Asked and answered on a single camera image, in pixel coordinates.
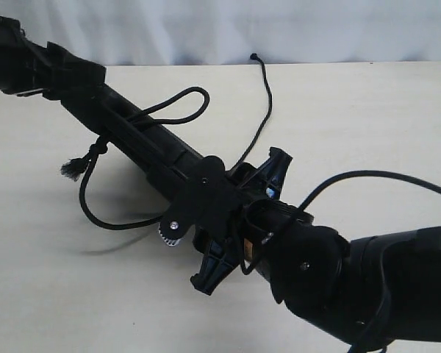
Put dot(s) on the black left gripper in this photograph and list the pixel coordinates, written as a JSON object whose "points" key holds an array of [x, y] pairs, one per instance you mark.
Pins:
{"points": [[27, 69]]}

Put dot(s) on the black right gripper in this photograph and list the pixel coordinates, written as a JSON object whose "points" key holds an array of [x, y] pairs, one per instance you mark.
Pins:
{"points": [[261, 219]]}

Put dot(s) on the black plastic carrying case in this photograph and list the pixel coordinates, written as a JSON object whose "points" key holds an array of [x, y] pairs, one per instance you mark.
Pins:
{"points": [[116, 120]]}

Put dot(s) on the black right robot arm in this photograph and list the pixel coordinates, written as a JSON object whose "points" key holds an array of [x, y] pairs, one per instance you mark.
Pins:
{"points": [[366, 292]]}

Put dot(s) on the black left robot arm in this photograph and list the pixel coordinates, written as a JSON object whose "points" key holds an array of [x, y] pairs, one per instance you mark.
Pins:
{"points": [[29, 69]]}

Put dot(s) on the white backdrop curtain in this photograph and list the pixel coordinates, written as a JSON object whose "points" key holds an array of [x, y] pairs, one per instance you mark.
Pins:
{"points": [[227, 32]]}

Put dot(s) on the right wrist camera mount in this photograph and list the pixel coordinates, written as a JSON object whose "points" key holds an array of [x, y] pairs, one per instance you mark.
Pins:
{"points": [[206, 201]]}

